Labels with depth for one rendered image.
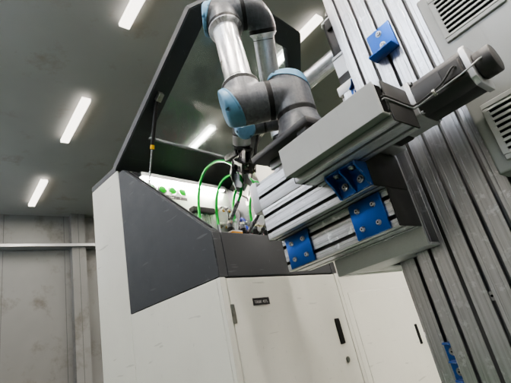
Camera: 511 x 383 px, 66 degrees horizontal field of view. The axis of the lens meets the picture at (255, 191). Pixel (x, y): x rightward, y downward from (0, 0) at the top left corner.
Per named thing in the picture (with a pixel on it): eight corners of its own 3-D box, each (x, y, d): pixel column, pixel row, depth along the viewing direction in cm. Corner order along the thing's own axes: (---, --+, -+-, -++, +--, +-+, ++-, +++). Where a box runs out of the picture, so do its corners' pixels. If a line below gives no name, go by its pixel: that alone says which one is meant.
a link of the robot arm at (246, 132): (263, 115, 143) (258, 110, 153) (233, 121, 143) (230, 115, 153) (266, 137, 146) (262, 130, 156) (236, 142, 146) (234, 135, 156)
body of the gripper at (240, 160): (241, 177, 161) (240, 149, 157) (230, 172, 168) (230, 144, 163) (256, 174, 165) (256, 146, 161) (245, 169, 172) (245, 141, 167)
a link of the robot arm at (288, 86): (319, 98, 107) (306, 59, 112) (271, 107, 106) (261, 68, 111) (314, 121, 118) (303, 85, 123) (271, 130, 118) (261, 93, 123)
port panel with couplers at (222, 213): (225, 251, 205) (215, 197, 216) (221, 253, 207) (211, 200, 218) (243, 251, 214) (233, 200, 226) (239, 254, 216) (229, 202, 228)
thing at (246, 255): (228, 276, 131) (220, 231, 136) (220, 280, 133) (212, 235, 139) (331, 273, 175) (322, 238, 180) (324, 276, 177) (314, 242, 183)
